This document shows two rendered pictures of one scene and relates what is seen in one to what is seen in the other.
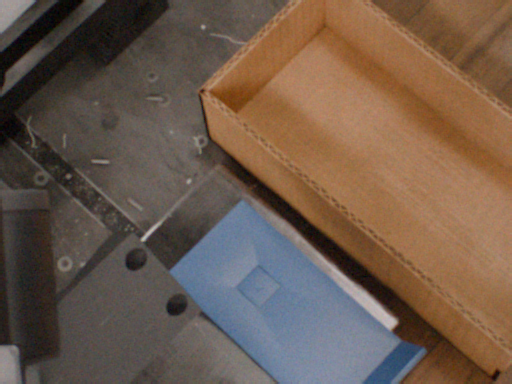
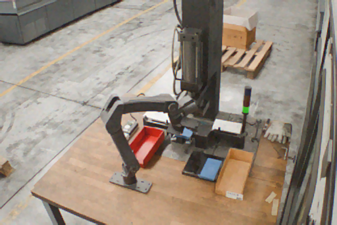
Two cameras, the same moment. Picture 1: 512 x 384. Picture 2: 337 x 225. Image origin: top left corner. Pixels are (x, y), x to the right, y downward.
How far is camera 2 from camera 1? 1.04 m
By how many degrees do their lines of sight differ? 49
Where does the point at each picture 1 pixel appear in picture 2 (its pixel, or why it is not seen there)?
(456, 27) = (260, 175)
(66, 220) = (210, 150)
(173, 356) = (199, 162)
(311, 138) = (234, 166)
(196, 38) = not seen: hidden behind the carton
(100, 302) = (193, 121)
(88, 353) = (188, 122)
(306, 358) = (205, 172)
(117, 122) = (224, 150)
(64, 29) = (229, 135)
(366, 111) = (241, 170)
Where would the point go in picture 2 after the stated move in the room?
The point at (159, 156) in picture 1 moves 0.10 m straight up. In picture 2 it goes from (223, 154) to (224, 139)
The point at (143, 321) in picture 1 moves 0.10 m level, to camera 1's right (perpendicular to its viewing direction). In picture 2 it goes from (193, 125) to (206, 137)
